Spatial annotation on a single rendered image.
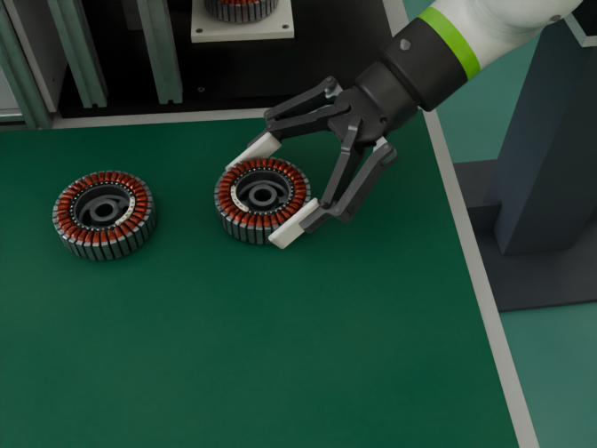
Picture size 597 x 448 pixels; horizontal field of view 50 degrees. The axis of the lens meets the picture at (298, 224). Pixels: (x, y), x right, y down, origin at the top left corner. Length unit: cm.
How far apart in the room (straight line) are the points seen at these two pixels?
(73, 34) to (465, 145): 135
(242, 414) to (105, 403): 13
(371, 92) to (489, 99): 143
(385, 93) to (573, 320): 107
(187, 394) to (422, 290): 27
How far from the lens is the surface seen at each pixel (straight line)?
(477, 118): 206
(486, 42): 73
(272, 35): 98
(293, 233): 73
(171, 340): 69
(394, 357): 68
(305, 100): 78
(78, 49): 87
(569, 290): 171
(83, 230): 75
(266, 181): 79
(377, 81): 72
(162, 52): 85
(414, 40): 73
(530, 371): 158
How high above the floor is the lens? 135
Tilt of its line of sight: 52 degrees down
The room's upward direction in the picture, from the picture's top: straight up
